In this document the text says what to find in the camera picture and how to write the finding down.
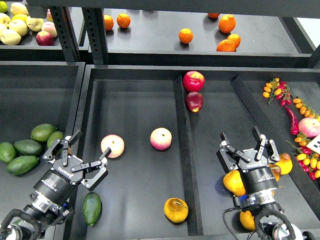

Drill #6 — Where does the green avocado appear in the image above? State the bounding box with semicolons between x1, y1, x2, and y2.
82;192;102;226

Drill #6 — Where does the middle orange tomato bunch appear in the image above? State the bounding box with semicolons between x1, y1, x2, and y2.
292;97;320;120

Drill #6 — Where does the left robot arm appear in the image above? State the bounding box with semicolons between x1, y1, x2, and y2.
0;130;112;240

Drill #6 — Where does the orange on shelf centre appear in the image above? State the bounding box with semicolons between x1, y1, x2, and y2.
178;28;194;44

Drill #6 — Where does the black shelf upright right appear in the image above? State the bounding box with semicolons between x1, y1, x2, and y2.
81;7;109;65

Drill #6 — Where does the red chili pepper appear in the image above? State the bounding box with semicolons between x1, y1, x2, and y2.
284;106;299;136

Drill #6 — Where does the yellow pear bottom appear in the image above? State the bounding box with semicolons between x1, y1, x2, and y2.
239;211;256;231

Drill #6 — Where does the upper cherry tomato bunch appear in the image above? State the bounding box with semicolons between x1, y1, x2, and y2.
262;77;292;106

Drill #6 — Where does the orange on shelf front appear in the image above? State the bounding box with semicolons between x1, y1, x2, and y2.
216;39;236;52

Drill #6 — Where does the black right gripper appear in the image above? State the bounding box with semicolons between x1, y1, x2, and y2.
216;126;280;194

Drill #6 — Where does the pink apple right tray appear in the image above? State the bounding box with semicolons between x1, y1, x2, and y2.
298;117;320;138

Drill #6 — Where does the dark red apple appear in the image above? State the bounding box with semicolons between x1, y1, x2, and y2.
185;91;204;113

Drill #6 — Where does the pink apple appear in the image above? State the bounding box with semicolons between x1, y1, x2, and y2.
150;127;172;151
100;134;125;159

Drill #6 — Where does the black shelf upright left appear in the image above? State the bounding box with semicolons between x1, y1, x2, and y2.
49;6;81;62

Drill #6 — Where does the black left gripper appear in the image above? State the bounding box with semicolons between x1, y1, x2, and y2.
33;129;112;209

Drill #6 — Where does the black left tray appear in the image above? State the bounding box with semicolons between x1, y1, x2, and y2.
0;61;85;219

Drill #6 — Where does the pale yellow apple with stem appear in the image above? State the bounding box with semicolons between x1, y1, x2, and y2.
26;16;44;32

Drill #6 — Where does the orange on shelf left edge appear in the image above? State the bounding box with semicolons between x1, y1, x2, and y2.
103;14;114;31

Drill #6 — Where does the avocado right of pile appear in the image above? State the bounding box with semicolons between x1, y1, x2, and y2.
47;131;65;148

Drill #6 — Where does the yellow pear with brown stem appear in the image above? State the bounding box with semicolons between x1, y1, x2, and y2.
269;163;282;176

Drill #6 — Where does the orange behind front orange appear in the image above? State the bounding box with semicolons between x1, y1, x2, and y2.
227;33;241;48

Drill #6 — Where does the pink apple centre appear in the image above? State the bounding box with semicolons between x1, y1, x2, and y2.
150;127;172;151

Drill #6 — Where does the black middle tray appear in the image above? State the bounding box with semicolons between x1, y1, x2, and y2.
54;65;320;240

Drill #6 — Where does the cherry tomato bunch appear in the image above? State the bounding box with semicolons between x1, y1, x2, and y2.
285;132;320;181
262;77;292;106

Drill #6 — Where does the peach on shelf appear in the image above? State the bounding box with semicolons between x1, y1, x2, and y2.
41;21;58;38

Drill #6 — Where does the black tray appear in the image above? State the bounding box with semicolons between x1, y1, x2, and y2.
54;65;320;240
0;61;85;219

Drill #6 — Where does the avocado far left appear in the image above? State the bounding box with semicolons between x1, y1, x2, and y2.
0;142;18;163

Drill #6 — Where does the bright red apple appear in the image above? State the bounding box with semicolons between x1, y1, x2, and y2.
182;71;205;92

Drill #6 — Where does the avocado centre of pile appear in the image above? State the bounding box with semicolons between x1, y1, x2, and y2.
13;139;43;156

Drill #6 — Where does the pale yellow apple front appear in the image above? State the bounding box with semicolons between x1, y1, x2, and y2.
0;29;22;46

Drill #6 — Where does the yellow pear under gripper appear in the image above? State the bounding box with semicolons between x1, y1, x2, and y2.
223;170;246;197

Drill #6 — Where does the black shelf upright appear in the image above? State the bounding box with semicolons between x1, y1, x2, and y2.
81;7;109;65
49;6;81;62

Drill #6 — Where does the lower cherry tomato bunch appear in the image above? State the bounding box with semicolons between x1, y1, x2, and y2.
285;132;320;181

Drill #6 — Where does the pink apple left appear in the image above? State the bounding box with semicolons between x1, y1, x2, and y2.
100;134;125;159

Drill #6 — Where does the white label card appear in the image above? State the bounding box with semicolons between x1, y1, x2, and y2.
306;135;320;154

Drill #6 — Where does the large orange on shelf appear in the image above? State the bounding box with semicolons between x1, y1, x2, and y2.
218;14;237;34

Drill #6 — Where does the red apple on shelf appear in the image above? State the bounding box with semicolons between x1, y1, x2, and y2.
35;31;55;46

